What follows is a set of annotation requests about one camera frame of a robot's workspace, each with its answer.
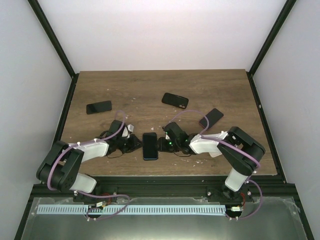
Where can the blue smartphone black screen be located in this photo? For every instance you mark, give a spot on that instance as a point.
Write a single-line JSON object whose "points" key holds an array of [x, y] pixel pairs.
{"points": [[149, 146]]}

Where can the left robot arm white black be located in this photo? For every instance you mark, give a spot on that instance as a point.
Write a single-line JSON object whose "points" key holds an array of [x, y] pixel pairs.
{"points": [[60, 168]]}

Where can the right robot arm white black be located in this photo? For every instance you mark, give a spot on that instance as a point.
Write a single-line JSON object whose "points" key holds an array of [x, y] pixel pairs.
{"points": [[241, 151]]}

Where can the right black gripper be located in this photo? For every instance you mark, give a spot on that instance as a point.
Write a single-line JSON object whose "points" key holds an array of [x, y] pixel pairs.
{"points": [[162, 147]]}

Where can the white phone case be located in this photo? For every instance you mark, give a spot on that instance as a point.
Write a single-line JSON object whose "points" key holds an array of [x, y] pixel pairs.
{"points": [[215, 154]]}

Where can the black phone case top centre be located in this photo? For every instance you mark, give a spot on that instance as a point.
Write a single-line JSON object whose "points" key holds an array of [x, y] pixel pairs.
{"points": [[175, 100]]}

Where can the red smartphone black screen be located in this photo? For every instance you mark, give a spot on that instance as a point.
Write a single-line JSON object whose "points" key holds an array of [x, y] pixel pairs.
{"points": [[213, 117]]}

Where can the light blue slotted cable duct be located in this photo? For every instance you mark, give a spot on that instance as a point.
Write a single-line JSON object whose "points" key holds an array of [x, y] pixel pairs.
{"points": [[69, 209]]}

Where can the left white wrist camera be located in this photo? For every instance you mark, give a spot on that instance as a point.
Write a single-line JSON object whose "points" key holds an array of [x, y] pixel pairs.
{"points": [[128, 130]]}

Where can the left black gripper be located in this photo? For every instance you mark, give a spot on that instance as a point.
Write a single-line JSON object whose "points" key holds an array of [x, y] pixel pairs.
{"points": [[134, 146]]}

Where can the black phone upper left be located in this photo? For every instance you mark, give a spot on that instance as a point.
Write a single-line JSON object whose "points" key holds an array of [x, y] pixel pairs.
{"points": [[98, 107]]}

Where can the black aluminium frame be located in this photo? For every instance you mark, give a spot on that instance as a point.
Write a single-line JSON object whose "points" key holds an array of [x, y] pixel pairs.
{"points": [[175, 186]]}

